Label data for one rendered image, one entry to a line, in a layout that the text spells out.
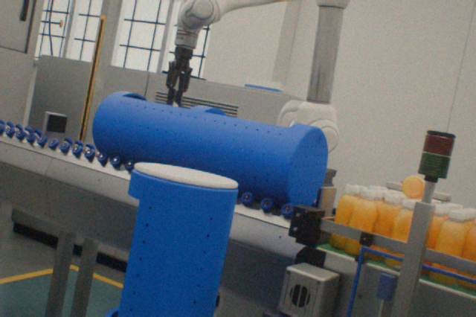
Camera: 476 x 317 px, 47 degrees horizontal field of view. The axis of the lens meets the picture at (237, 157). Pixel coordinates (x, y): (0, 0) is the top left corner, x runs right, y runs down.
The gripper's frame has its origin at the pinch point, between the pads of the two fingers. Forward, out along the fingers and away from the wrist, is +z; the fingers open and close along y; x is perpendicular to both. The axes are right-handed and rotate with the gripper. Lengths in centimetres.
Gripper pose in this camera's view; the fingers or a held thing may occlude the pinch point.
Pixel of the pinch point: (174, 99)
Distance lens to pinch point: 217.0
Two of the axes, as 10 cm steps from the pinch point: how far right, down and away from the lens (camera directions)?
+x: 8.3, 1.9, -5.3
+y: -5.3, -0.7, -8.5
